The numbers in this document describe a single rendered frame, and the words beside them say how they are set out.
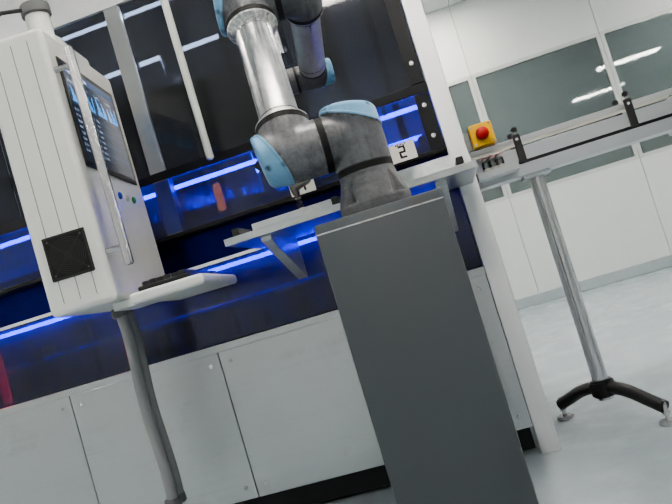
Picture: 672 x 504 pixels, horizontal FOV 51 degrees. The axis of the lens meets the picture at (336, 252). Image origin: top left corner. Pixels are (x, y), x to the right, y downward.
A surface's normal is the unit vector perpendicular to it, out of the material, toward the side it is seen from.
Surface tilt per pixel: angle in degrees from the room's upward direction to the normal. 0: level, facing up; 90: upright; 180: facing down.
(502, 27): 90
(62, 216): 90
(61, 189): 90
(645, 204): 90
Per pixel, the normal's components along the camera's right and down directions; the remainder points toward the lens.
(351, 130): 0.02, -0.06
